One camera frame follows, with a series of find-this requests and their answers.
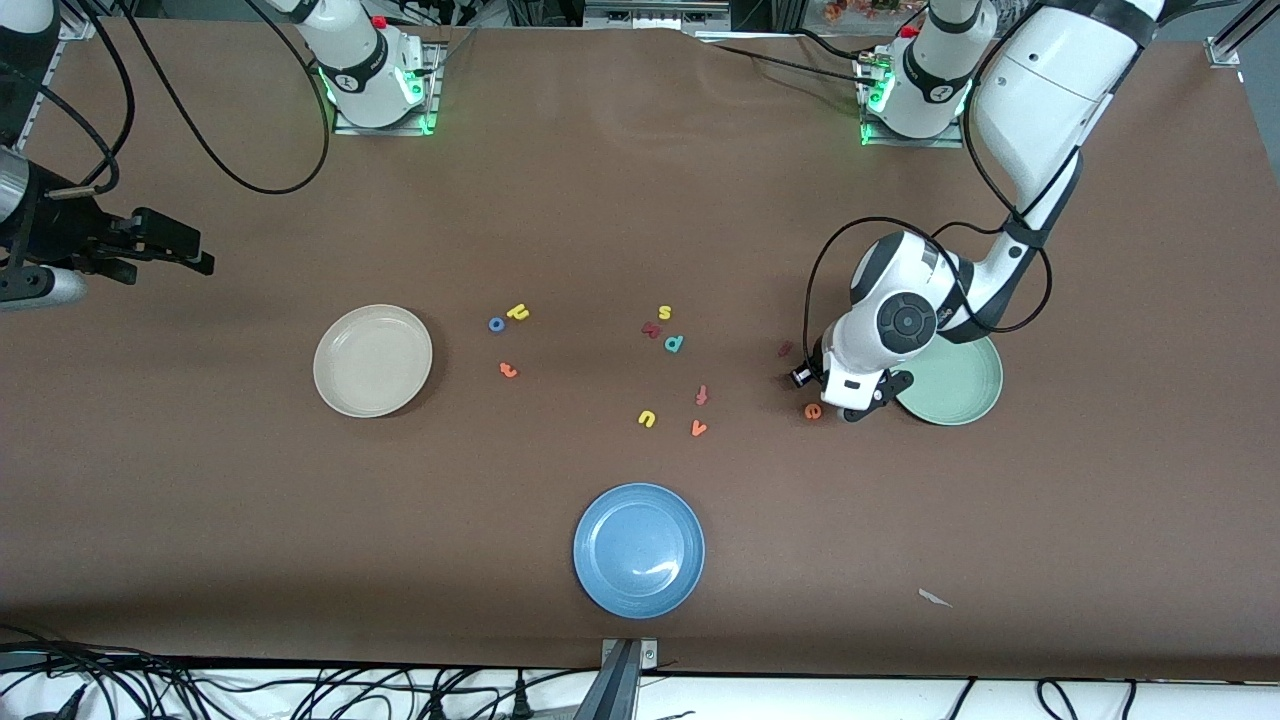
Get green plate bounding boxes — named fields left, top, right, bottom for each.
left=895, top=335, right=1004, bottom=427

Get beige brown plate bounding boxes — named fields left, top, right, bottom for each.
left=313, top=304, right=434, bottom=419

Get blue plate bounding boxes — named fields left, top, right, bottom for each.
left=573, top=483, right=706, bottom=620

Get brown table cover sheet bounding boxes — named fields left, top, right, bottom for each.
left=0, top=18, right=1280, bottom=681

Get grey power box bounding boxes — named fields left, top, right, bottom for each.
left=583, top=0, right=733, bottom=31

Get black right camera cable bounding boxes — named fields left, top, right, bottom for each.
left=30, top=0, right=333, bottom=198

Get aluminium frame profile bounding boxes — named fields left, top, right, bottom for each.
left=1205, top=0, right=1280, bottom=66
left=58, top=0, right=106, bottom=41

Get black base supply cable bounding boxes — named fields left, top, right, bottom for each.
left=700, top=40, right=881, bottom=86
left=790, top=28, right=876, bottom=63

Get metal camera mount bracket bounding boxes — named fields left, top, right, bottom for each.
left=572, top=638, right=659, bottom=720

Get thick black cable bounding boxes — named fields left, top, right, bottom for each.
left=0, top=640, right=201, bottom=691

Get black cable connector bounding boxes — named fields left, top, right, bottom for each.
left=25, top=685, right=89, bottom=720

